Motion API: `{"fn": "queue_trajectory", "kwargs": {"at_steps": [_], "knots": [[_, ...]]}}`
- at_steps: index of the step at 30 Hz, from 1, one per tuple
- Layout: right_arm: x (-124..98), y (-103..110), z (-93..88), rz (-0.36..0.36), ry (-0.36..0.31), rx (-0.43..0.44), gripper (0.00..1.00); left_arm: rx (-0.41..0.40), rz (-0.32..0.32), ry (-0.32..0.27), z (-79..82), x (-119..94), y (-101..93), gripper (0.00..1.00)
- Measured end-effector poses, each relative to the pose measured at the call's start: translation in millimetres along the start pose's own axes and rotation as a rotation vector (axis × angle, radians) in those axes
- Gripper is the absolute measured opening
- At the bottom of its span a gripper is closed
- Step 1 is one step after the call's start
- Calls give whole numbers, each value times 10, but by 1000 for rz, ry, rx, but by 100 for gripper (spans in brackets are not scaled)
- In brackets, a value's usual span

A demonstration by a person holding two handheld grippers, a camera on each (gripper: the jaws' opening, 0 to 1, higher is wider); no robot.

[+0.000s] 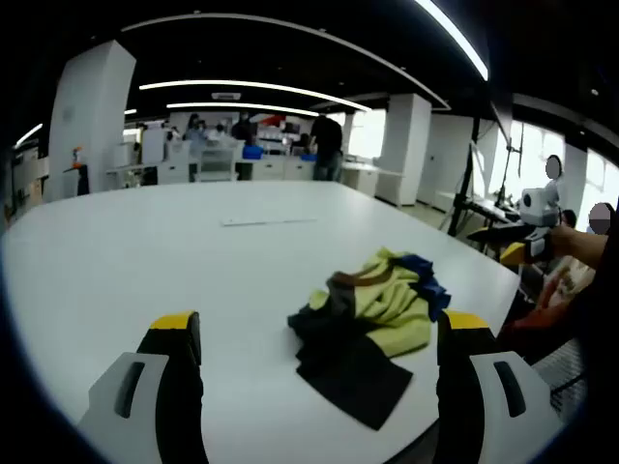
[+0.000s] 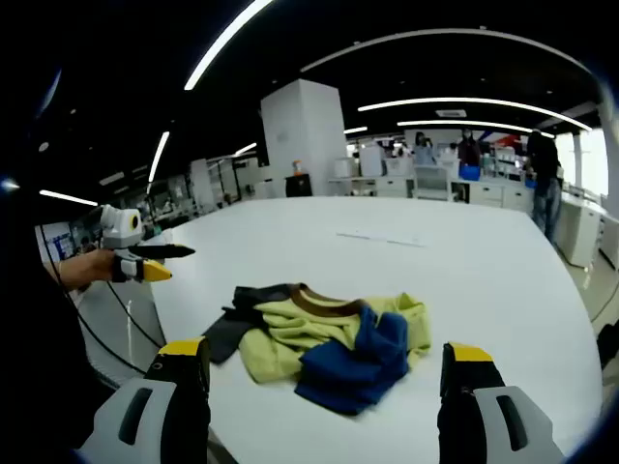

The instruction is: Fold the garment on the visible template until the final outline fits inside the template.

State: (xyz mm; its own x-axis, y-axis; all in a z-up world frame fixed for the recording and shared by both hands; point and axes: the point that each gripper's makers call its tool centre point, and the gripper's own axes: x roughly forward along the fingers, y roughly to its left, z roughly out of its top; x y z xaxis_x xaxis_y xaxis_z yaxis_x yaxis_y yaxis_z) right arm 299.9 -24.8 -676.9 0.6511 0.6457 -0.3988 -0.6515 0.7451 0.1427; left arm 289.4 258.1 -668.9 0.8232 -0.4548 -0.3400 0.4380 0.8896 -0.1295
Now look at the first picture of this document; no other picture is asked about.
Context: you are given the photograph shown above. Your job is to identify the long thin ceiling light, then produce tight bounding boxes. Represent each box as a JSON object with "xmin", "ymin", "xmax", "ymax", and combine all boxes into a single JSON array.
[{"xmin": 138, "ymin": 78, "xmax": 372, "ymax": 113}]

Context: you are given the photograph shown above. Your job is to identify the white cabinet row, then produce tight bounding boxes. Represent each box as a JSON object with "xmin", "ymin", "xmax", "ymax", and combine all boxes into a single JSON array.
[{"xmin": 105, "ymin": 139, "xmax": 318, "ymax": 188}]

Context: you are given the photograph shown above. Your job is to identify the white metal cart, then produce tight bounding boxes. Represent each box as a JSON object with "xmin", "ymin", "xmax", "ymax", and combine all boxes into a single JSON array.
[{"xmin": 196, "ymin": 139, "xmax": 245, "ymax": 183}]

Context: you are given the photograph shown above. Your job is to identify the white counter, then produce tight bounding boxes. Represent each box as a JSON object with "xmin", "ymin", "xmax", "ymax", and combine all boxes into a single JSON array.
[{"xmin": 340, "ymin": 160, "xmax": 406, "ymax": 198}]

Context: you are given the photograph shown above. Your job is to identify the white perforated strip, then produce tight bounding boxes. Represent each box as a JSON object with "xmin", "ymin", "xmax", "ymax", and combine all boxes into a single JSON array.
[{"xmin": 221, "ymin": 217, "xmax": 319, "ymax": 228}]

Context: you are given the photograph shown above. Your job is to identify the black desk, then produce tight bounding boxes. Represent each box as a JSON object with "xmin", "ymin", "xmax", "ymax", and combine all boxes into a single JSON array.
[{"xmin": 466, "ymin": 197, "xmax": 526, "ymax": 226}]

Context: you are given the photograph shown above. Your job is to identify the black pedestal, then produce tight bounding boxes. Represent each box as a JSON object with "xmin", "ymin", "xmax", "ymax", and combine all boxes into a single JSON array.
[{"xmin": 62, "ymin": 162, "xmax": 92, "ymax": 198}]

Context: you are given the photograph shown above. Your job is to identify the yellow garment grey blue sleeves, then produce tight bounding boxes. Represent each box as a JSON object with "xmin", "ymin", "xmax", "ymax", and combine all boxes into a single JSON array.
[{"xmin": 287, "ymin": 246, "xmax": 453, "ymax": 433}]

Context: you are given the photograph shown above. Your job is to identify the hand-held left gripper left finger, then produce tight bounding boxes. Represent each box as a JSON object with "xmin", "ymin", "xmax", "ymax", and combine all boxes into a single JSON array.
[{"xmin": 76, "ymin": 310, "xmax": 209, "ymax": 464}]

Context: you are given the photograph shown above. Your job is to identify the black stand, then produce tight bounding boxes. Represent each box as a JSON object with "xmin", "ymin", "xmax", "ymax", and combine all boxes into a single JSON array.
[{"xmin": 437, "ymin": 115, "xmax": 487, "ymax": 239}]

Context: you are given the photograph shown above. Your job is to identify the black mesh chair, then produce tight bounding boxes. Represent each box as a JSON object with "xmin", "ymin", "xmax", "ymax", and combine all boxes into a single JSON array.
[{"xmin": 529, "ymin": 336, "xmax": 590, "ymax": 418}]

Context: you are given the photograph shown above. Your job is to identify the wide ceiling light strip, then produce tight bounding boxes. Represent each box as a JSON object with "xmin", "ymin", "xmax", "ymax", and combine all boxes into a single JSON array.
[{"xmin": 415, "ymin": 0, "xmax": 490, "ymax": 82}]

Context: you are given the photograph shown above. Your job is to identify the person's dark sleeve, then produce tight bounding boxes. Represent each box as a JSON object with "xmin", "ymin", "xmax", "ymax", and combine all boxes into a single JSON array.
[{"xmin": 577, "ymin": 231, "xmax": 619, "ymax": 388}]

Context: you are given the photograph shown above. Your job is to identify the short thin ceiling light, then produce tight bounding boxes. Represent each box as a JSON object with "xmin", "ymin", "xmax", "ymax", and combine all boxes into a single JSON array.
[{"xmin": 165, "ymin": 101, "xmax": 321, "ymax": 118}]

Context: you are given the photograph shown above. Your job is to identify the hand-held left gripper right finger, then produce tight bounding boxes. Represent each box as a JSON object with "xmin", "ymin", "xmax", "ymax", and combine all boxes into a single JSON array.
[{"xmin": 432, "ymin": 310, "xmax": 566, "ymax": 464}]

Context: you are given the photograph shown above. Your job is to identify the white square pillar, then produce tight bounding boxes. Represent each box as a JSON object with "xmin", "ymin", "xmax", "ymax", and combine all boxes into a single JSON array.
[
  {"xmin": 46, "ymin": 40, "xmax": 138, "ymax": 202},
  {"xmin": 374, "ymin": 93, "xmax": 433, "ymax": 208}
]

